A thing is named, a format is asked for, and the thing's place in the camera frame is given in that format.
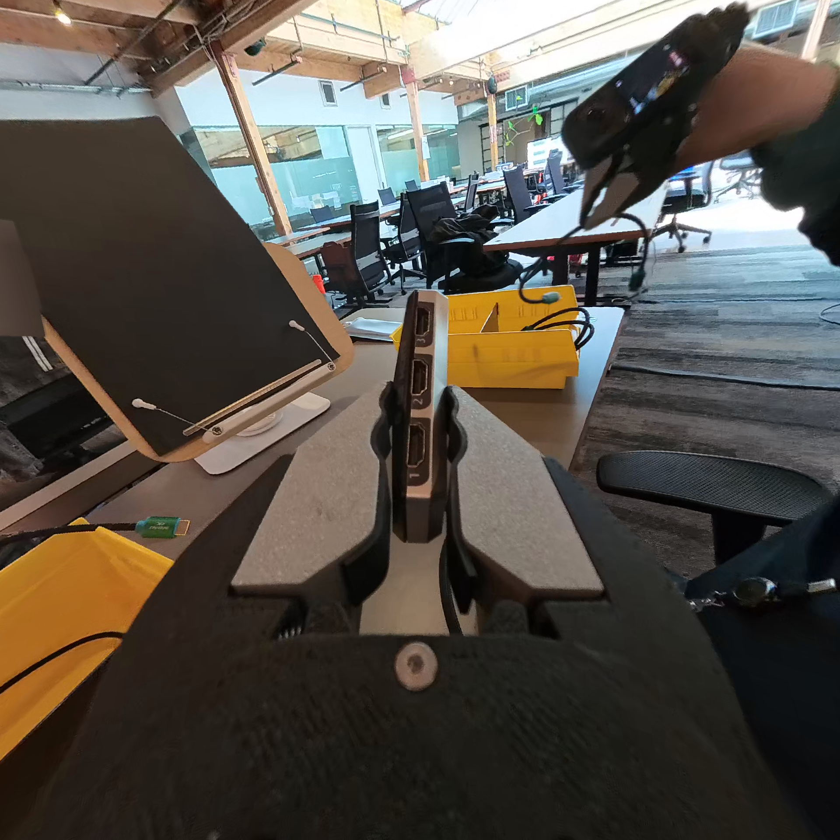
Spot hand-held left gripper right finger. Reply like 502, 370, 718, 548
441, 386, 606, 616

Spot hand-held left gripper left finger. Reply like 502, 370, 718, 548
230, 382, 396, 606

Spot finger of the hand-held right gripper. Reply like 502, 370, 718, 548
591, 172, 654, 231
579, 156, 614, 227

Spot grey hdmi switch box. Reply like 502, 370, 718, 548
391, 290, 451, 544

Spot thin black switch cable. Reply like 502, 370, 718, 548
438, 541, 464, 636

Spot black hdmi cable green plugs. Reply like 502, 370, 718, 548
0, 515, 193, 549
518, 209, 657, 306

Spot thick black braided cable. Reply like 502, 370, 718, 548
521, 305, 596, 353

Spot yellow storage bin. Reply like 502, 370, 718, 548
0, 517, 175, 762
392, 284, 581, 390

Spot person's right hand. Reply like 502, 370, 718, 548
676, 46, 840, 170

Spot background wooden desk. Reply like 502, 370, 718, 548
266, 203, 421, 263
482, 187, 667, 309

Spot green plant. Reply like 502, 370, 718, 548
504, 105, 546, 151

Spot black jacket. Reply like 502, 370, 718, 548
430, 205, 509, 245

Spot white tray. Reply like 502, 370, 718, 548
341, 317, 411, 343

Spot wooden book stand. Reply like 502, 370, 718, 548
0, 117, 355, 475

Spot black office chair armrest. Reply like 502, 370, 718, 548
597, 451, 833, 565

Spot group of black office chairs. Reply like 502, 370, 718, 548
311, 150, 762, 309

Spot black sheet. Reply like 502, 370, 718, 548
0, 117, 342, 437

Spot black lanyard with clip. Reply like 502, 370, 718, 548
686, 576, 840, 611

